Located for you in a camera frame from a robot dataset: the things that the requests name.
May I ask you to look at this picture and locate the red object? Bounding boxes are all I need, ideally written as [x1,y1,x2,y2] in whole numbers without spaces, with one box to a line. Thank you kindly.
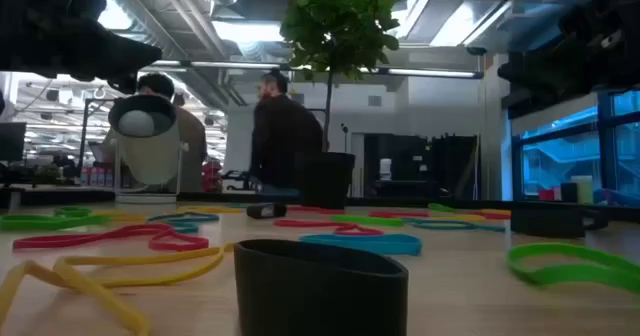
[201,157,225,193]

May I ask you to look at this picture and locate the person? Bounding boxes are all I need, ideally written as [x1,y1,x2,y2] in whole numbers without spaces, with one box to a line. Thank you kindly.
[248,69,325,193]
[102,72,209,193]

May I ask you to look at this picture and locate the blue glass window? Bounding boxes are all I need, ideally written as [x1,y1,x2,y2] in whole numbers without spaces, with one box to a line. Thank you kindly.
[509,89,640,203]

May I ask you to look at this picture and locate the black cabinet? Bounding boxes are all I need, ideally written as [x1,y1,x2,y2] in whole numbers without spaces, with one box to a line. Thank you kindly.
[363,133,480,200]

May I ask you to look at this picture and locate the rubber bands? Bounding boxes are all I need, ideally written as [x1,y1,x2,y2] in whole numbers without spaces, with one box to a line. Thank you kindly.
[368,209,432,220]

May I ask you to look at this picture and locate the ceiling tube light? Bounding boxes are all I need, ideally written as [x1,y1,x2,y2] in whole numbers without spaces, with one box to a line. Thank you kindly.
[385,67,485,81]
[142,59,301,73]

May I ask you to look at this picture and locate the green cup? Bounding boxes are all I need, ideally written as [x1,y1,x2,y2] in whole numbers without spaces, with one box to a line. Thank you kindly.
[571,175,595,206]

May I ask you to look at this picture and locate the red white boxes row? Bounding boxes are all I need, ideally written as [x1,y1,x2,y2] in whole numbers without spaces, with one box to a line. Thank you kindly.
[78,164,115,188]

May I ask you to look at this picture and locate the black plant pot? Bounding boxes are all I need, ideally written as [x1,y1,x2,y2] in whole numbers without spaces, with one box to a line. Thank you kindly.
[293,151,357,210]

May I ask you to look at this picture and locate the red rubber band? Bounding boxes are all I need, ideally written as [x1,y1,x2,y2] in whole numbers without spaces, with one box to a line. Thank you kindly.
[469,210,512,222]
[272,218,385,237]
[11,223,211,253]
[286,205,347,215]

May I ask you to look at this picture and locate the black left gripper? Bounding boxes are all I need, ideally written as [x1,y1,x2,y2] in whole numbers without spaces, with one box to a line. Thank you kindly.
[0,0,164,96]

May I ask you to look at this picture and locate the black cup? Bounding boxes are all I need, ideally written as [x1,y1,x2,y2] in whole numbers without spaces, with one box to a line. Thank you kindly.
[559,181,580,204]

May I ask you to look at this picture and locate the green leafy plant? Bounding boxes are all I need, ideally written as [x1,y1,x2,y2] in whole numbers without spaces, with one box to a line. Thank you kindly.
[278,0,401,153]

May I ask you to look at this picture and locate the black monitor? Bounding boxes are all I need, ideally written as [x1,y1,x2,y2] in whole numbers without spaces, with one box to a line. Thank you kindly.
[0,121,28,163]

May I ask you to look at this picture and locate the white spotlight lamp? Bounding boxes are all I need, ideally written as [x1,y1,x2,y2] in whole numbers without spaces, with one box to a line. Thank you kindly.
[107,94,190,205]

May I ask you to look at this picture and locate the black wide rubber band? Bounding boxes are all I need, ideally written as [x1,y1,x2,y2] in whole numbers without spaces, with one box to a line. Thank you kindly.
[233,238,410,336]

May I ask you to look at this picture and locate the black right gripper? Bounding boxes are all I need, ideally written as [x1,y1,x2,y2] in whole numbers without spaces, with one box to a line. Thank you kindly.
[497,0,640,121]

